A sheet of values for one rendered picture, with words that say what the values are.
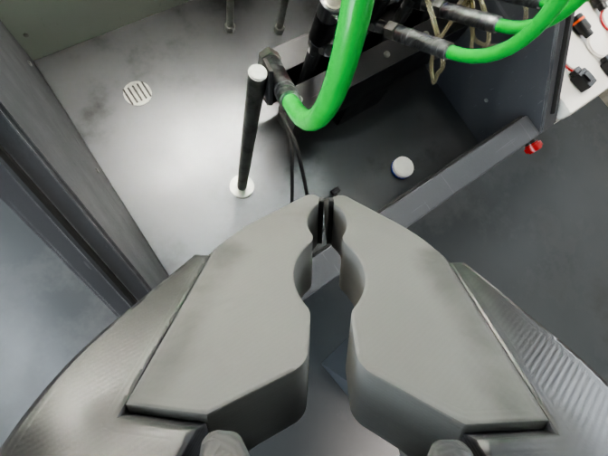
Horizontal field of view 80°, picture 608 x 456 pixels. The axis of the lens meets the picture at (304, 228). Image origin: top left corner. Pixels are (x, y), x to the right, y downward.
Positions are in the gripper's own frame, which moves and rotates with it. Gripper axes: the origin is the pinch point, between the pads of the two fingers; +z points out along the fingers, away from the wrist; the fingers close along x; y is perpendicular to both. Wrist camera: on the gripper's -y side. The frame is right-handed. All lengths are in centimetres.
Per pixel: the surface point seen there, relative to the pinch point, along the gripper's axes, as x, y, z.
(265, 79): -4.6, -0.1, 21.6
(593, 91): 46, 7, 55
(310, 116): -0.7, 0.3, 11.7
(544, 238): 108, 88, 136
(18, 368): -95, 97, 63
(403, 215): 12.6, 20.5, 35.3
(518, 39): 17.5, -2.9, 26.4
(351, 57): 1.2, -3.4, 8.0
